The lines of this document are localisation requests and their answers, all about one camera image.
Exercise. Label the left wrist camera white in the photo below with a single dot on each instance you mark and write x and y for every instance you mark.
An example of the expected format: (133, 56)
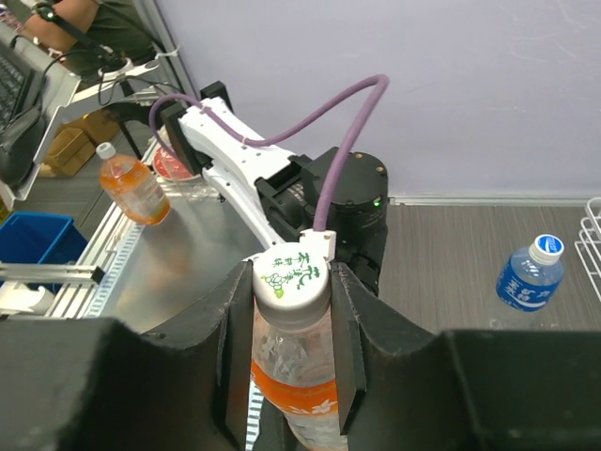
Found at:
(322, 242)

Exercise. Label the white slotted cable duct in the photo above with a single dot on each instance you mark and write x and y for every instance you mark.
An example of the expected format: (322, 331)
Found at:
(255, 404)

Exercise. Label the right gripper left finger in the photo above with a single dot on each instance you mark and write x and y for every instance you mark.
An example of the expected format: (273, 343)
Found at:
(95, 384)

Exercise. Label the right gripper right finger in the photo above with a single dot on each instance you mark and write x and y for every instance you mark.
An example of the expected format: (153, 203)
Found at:
(400, 387)

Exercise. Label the person in background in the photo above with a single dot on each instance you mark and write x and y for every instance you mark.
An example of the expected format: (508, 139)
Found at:
(115, 24)

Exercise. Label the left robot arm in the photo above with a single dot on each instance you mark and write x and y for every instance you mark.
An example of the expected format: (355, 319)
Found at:
(273, 190)

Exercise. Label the white wire dish rack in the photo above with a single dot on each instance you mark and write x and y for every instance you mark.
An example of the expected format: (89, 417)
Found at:
(588, 244)

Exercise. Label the blue plastic bin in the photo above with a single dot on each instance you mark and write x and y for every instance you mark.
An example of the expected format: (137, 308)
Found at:
(40, 238)

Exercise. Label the orange drink bottle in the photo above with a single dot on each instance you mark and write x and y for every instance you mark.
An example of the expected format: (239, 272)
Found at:
(294, 370)
(132, 186)

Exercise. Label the white blue bottle cap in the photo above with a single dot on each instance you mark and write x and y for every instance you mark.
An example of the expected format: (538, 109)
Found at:
(546, 249)

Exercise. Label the blue label water bottle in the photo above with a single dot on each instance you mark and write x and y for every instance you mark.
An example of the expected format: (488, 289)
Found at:
(522, 290)

